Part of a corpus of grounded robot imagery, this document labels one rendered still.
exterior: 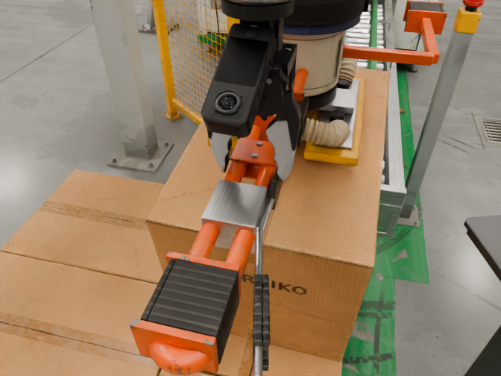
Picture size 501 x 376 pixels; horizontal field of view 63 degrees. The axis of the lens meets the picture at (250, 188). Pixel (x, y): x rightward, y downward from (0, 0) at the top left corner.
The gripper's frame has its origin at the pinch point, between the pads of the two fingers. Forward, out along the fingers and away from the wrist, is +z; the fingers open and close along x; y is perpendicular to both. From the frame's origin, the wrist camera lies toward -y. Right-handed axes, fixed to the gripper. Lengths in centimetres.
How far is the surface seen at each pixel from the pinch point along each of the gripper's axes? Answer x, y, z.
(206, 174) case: 14.1, 20.1, 18.3
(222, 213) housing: 1.3, -8.0, 0.0
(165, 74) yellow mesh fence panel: 104, 188, 81
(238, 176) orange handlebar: 1.7, -0.2, 0.8
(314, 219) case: -8.0, 13.7, 19.1
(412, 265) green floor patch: -51, 94, 113
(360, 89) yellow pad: -13, 52, 12
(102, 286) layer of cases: 45, 16, 59
